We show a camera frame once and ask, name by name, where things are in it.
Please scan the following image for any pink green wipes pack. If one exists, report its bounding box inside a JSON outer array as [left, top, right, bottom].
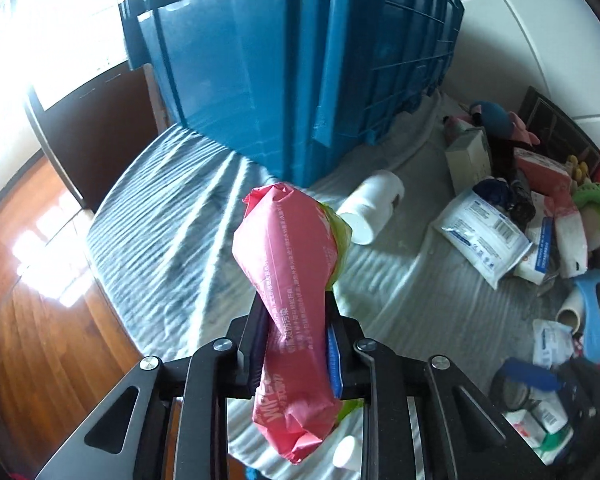
[[232, 182, 351, 464]]

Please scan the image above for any blue white mask pouch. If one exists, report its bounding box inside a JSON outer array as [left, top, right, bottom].
[[432, 188, 532, 289]]

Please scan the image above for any blue plastic storage crate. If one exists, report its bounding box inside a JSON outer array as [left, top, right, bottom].
[[118, 0, 464, 186]]

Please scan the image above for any blue pig plush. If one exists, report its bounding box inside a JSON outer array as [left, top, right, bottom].
[[442, 101, 541, 146]]

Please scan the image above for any black electrical tape roll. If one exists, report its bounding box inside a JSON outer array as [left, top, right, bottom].
[[488, 372, 539, 413]]

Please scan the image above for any white pill bottle green label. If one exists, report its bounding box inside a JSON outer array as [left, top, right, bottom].
[[337, 170, 405, 245]]

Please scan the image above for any white barcode medicine box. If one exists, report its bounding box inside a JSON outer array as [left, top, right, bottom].
[[445, 128, 492, 195]]

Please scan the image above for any dark wooden cabinet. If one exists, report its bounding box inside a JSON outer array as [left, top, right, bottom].
[[26, 62, 170, 212]]

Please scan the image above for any red white medicine box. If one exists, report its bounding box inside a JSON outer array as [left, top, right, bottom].
[[503, 410, 546, 448]]

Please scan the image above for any pink white box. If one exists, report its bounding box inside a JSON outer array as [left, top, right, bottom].
[[514, 148, 571, 196]]

